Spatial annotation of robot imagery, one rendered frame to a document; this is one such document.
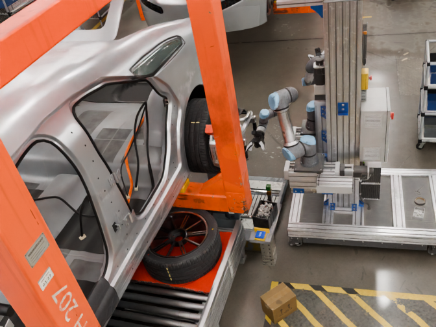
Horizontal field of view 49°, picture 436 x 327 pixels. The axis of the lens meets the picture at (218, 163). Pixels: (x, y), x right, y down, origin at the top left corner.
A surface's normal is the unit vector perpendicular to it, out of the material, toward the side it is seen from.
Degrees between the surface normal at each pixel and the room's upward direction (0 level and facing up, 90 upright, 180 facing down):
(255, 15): 99
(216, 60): 90
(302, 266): 0
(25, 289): 90
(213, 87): 90
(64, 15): 90
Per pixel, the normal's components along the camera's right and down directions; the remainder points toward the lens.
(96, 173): 0.90, -0.07
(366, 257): -0.16, -0.79
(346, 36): -0.23, 0.62
